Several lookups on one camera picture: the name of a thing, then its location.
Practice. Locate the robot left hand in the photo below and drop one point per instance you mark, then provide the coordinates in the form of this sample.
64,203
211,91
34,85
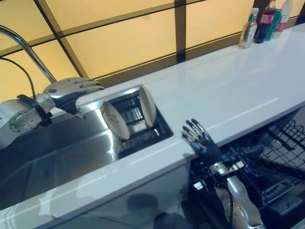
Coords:
62,91

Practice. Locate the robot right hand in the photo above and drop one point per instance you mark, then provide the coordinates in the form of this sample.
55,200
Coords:
206,143

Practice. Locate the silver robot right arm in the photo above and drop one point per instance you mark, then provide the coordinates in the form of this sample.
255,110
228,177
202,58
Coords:
234,193

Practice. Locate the chrome kitchen faucet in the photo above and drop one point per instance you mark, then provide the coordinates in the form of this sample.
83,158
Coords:
27,48

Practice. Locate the cream plate with red print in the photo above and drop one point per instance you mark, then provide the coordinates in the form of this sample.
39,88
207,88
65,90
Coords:
116,120

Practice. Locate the stainless steel sink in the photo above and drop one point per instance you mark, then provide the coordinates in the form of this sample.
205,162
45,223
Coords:
59,152

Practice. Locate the black dish drying rack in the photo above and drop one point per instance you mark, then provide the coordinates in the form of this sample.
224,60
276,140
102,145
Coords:
140,124

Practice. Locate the plain cream plate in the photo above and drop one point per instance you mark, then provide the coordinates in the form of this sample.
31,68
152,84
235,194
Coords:
148,106

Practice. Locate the clear bottle with yellow liquid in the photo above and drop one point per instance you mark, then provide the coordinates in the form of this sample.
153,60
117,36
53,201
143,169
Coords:
247,29

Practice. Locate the dark cola bottle red label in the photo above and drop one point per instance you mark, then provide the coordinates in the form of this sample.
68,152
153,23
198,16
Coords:
264,22

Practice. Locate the green drink can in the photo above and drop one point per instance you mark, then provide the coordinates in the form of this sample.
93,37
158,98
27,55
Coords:
271,26

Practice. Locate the white plastic bottle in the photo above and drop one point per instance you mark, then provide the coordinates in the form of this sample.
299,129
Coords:
283,17

